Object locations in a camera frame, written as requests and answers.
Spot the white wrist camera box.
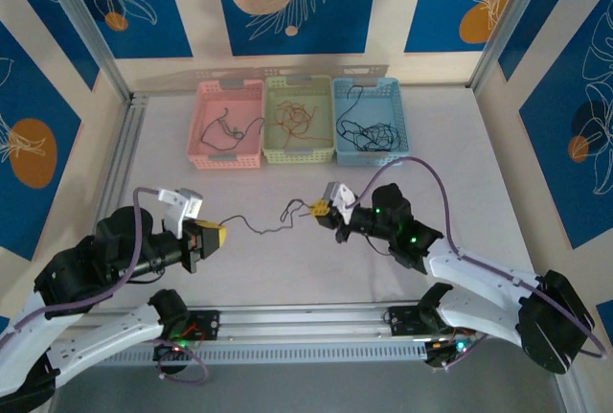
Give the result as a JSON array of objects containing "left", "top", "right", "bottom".
[
  {"left": 324, "top": 181, "right": 359, "bottom": 217},
  {"left": 157, "top": 186, "right": 206, "bottom": 238}
]

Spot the thin black wire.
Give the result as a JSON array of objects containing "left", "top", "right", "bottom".
[
  {"left": 221, "top": 198, "right": 315, "bottom": 238},
  {"left": 199, "top": 106, "right": 266, "bottom": 152}
]

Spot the green plastic basket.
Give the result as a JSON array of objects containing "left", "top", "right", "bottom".
[{"left": 261, "top": 75, "right": 337, "bottom": 167}]

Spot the grey slotted cable duct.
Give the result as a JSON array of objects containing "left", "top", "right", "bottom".
[{"left": 102, "top": 341, "right": 432, "bottom": 366}]

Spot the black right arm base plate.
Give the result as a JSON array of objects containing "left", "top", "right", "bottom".
[{"left": 386, "top": 305, "right": 478, "bottom": 337}]

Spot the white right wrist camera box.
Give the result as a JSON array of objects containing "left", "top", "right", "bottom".
[{"left": 324, "top": 181, "right": 359, "bottom": 217}]

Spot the aluminium frame post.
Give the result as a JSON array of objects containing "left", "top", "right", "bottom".
[
  {"left": 35, "top": 0, "right": 134, "bottom": 102},
  {"left": 467, "top": 0, "right": 552, "bottom": 91}
]

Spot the blue plastic basket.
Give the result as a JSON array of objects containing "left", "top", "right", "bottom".
[{"left": 330, "top": 77, "right": 413, "bottom": 169}]

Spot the pink plastic basket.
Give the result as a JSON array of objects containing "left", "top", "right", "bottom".
[{"left": 185, "top": 79, "right": 266, "bottom": 171}]

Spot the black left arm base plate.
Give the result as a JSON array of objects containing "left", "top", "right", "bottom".
[{"left": 162, "top": 310, "right": 222, "bottom": 342}]

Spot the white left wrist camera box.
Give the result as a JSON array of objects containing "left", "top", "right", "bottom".
[{"left": 157, "top": 186, "right": 206, "bottom": 238}]

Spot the aluminium front rail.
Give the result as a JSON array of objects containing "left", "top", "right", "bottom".
[{"left": 66, "top": 300, "right": 569, "bottom": 352}]

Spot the long black wire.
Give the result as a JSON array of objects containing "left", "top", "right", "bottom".
[{"left": 336, "top": 84, "right": 401, "bottom": 153}]

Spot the aluminium side rail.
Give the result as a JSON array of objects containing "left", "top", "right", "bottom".
[{"left": 93, "top": 93, "right": 148, "bottom": 222}]

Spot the black controller board green light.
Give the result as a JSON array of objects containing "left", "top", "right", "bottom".
[
  {"left": 423, "top": 335, "right": 480, "bottom": 370},
  {"left": 152, "top": 339, "right": 193, "bottom": 377}
]

